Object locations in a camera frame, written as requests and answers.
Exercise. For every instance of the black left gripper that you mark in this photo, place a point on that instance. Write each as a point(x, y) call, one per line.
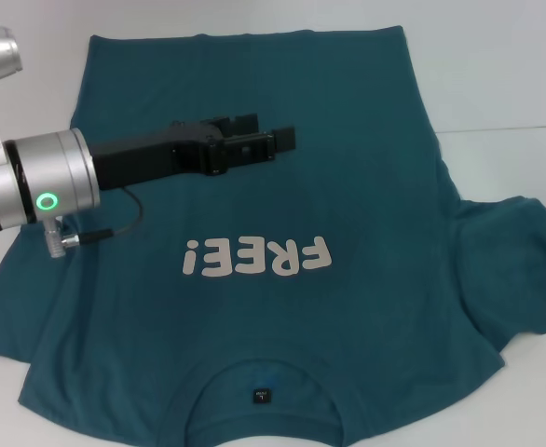
point(147, 156)

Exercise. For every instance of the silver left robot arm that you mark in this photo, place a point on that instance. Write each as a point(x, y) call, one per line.
point(45, 179)

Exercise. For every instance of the teal blue printed t-shirt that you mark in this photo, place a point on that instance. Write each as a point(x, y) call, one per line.
point(324, 209)

